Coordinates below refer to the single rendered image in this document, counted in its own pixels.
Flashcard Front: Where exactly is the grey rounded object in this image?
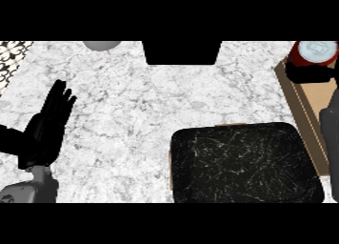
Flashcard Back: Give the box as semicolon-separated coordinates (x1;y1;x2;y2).
80;41;121;52

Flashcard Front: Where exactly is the black scratched tray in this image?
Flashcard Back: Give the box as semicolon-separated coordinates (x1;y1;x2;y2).
169;121;325;204

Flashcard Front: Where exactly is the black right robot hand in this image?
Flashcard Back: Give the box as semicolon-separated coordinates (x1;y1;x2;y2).
283;57;339;86

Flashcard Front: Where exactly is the red can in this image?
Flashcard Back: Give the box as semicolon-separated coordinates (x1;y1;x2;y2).
288;41;339;68

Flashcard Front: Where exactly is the black appliance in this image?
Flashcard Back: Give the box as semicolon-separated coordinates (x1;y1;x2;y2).
139;41;223;67

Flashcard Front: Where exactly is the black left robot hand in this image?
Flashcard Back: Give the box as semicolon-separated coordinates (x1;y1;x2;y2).
0;79;77;171

